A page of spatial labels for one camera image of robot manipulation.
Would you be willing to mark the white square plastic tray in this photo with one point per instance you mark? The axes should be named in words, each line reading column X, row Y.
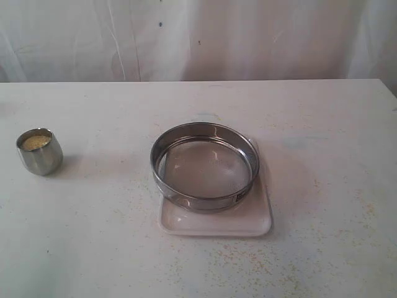
column 217, row 222

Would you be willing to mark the stainless steel cup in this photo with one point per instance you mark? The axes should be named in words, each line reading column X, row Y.
column 42, row 161

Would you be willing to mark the white backdrop curtain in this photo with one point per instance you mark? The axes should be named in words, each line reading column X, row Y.
column 197, row 40

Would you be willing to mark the round stainless steel sieve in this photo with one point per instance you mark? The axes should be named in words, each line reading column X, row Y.
column 210, row 133

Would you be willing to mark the yellow grain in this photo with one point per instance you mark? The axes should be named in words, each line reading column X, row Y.
column 35, row 142

